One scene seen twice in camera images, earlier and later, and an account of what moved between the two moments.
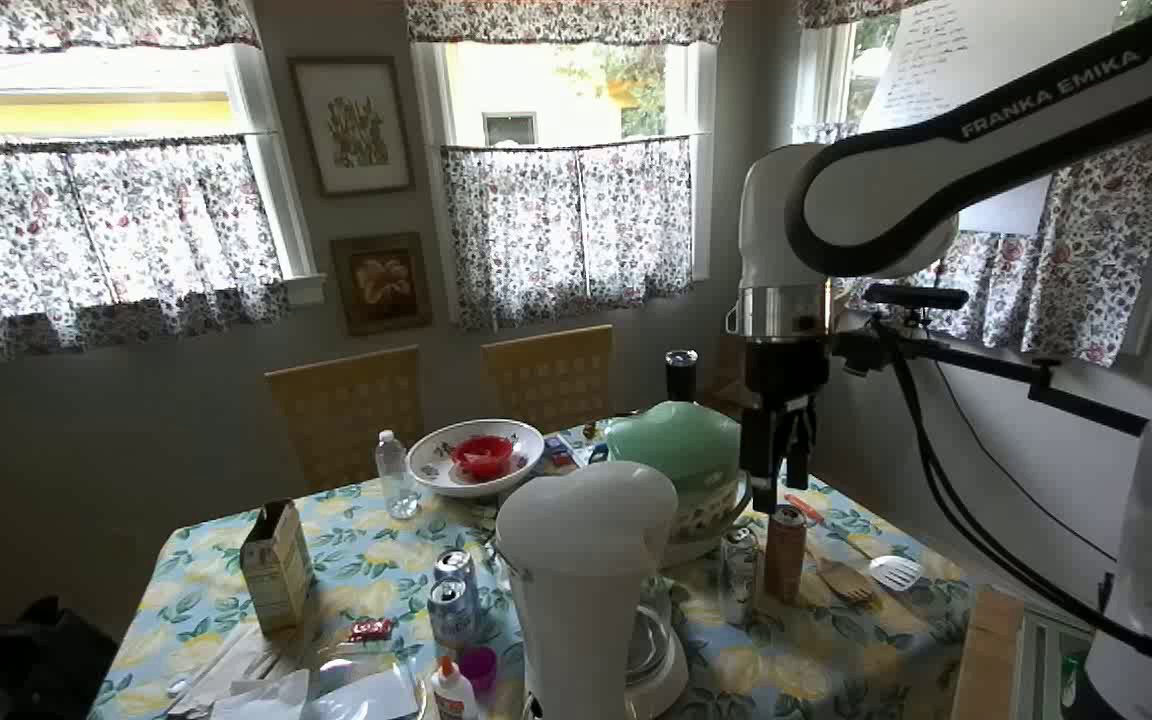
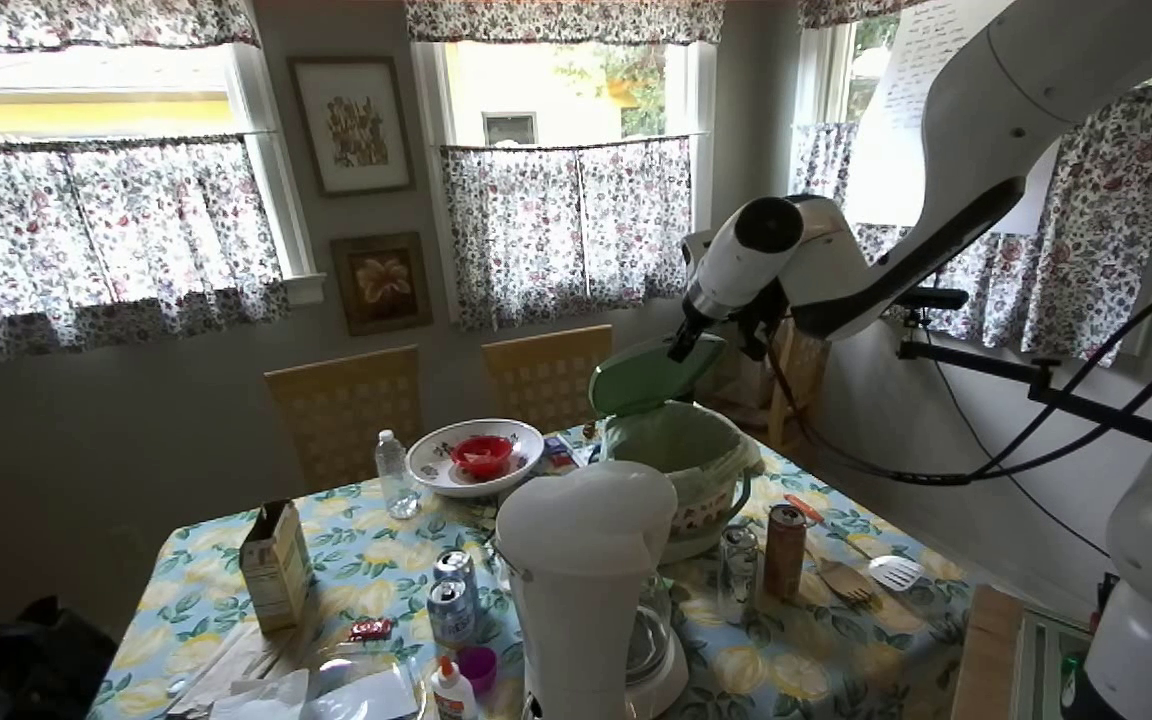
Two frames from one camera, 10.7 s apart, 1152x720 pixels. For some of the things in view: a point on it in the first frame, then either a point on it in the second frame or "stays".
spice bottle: x=784 y=559 stays
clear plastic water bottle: x=388 y=476 stays
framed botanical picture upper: x=353 y=122 stays
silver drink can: x=455 y=576 stays
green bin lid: x=684 y=443 -> x=648 y=377
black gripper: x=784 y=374 -> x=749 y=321
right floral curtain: x=1078 y=286 stays
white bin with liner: x=715 y=531 -> x=708 y=466
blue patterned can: x=455 y=606 stays
